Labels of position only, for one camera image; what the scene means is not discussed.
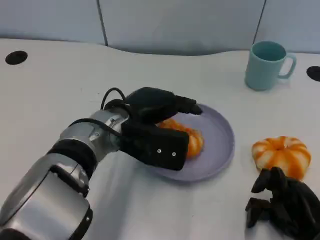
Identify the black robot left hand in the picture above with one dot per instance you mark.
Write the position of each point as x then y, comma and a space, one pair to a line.
150, 105

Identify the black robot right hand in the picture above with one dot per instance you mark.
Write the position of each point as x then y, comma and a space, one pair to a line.
295, 207

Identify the orange white toy bread roll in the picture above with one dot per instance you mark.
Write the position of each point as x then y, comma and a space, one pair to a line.
280, 155
195, 143

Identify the lilac plate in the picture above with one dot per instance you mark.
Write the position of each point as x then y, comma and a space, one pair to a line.
215, 140

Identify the grey partition panel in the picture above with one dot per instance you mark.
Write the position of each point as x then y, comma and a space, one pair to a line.
292, 20
180, 22
50, 17

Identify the pale green mug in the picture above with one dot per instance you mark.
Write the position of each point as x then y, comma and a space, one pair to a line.
262, 73

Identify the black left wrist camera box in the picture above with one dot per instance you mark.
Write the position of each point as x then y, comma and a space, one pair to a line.
155, 145

